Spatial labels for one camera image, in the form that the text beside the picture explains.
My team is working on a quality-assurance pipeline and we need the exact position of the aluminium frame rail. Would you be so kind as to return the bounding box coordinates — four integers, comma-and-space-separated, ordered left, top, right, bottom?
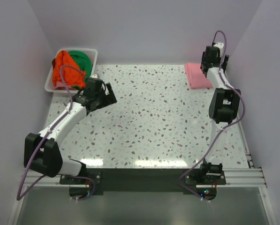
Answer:
19, 62, 268, 188

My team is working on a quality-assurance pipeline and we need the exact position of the orange t shirt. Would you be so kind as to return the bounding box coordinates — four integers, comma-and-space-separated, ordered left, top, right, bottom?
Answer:
52, 50, 88, 90

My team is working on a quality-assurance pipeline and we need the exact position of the pink t shirt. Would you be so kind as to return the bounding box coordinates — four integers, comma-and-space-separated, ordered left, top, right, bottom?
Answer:
184, 62, 212, 89

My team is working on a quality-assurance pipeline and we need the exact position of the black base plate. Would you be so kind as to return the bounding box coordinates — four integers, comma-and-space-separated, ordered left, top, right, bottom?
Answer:
60, 168, 227, 200

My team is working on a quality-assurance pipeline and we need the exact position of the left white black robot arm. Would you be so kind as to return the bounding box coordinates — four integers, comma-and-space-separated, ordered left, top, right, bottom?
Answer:
23, 78, 117, 184

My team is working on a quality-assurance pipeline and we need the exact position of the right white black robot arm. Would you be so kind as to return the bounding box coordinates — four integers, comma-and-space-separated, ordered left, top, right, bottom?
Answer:
198, 42, 241, 184

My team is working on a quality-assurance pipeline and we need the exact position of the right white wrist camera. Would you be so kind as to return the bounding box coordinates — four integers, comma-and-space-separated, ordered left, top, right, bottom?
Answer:
213, 42, 224, 57

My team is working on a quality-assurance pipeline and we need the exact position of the green t shirt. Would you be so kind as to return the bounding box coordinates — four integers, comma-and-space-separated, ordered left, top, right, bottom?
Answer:
68, 51, 92, 78

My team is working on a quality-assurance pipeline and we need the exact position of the dark red garment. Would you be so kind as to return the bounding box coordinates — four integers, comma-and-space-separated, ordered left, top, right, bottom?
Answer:
52, 58, 56, 69

